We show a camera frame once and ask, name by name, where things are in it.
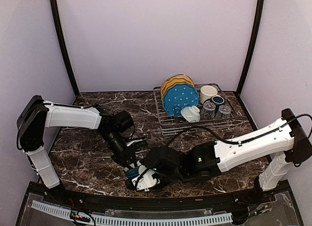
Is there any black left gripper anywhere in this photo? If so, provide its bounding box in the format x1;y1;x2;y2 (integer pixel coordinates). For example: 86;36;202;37
100;130;138;171

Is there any green ceramic bowl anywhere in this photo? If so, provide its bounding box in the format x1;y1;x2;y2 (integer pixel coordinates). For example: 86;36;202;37
180;105;200;123

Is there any clear drinking glass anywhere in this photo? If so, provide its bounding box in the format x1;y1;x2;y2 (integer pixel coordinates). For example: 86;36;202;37
200;101;215;119
215;105;232;119

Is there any blue plate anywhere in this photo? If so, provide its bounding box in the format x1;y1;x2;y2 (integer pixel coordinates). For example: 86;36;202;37
162;83;199;118

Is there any dark blue ceramic mug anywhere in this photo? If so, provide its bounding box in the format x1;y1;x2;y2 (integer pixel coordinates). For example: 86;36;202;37
210;95;225;113

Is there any cream ceramic mug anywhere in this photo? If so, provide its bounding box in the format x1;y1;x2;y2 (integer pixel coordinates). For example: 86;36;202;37
199;85;218;104

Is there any cream bird pattern plate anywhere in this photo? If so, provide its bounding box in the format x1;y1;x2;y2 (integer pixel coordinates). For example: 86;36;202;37
168;74;192;81

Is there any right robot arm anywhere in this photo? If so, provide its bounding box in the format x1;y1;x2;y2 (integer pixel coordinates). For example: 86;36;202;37
133;109;312;204

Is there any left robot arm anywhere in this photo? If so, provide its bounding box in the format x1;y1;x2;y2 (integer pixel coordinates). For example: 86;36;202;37
16;95;137;205

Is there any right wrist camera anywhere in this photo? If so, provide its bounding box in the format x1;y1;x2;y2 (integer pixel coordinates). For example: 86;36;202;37
125;170;160;192

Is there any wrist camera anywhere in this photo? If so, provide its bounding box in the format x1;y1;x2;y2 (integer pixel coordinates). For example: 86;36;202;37
126;139;148;150
125;170;160;192

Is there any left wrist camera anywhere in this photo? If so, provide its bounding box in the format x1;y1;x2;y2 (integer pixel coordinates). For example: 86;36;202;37
126;139;148;150

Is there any metal wire dish rack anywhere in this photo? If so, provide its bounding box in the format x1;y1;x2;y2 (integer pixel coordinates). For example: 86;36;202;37
153;83;237;136

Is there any black front rail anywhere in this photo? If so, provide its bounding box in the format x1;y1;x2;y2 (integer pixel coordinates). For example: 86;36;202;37
24;182;291;218

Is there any white slotted cable duct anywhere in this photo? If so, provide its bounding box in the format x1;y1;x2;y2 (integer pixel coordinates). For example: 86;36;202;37
31;200;233;226

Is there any left black frame post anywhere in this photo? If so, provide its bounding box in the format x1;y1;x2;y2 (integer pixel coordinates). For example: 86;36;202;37
49;0;80;97

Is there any black frame post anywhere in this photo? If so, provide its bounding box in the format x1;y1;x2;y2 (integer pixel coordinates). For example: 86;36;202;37
49;0;80;97
236;0;264;97

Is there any right black frame post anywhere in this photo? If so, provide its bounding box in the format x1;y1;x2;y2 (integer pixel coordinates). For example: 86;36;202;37
236;0;264;97

